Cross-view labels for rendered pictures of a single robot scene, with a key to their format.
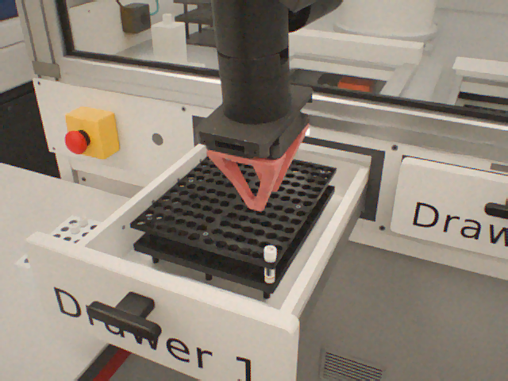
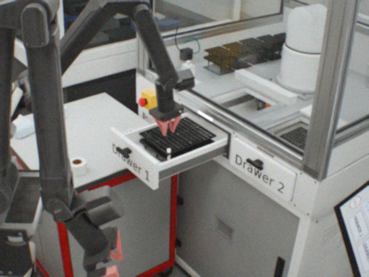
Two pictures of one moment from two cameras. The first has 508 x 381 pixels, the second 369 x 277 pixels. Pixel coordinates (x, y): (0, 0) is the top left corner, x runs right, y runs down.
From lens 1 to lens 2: 1.31 m
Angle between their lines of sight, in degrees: 22
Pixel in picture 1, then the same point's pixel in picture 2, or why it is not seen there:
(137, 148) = not seen: hidden behind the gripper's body
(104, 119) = (153, 96)
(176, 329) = (135, 160)
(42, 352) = (106, 164)
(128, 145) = not seen: hidden behind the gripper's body
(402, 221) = (233, 160)
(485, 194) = (252, 156)
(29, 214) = (120, 124)
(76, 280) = (117, 142)
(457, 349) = (254, 223)
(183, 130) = not seen: hidden behind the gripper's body
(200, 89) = (184, 94)
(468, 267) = (254, 186)
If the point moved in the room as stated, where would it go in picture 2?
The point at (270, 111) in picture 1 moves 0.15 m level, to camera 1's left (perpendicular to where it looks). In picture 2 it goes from (164, 110) to (125, 99)
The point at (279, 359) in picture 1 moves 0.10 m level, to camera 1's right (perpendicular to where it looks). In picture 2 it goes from (152, 171) to (179, 180)
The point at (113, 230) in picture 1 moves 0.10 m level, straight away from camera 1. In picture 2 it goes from (135, 134) to (140, 121)
